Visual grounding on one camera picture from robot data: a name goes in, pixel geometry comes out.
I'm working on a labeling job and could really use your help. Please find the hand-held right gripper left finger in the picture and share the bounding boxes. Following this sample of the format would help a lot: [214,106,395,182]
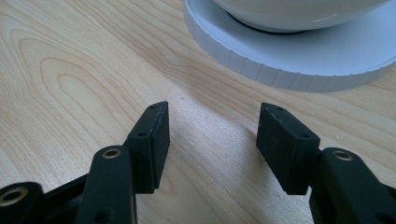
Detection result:
[74,100,171,224]

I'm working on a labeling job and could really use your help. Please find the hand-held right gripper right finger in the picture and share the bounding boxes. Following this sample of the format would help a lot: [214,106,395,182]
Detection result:
[256,102,396,224]

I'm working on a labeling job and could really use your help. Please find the white round ribbed base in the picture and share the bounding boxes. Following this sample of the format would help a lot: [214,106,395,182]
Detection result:
[183,0,396,93]

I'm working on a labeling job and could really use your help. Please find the white bowl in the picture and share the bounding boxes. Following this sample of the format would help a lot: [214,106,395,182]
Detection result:
[212,0,390,34]

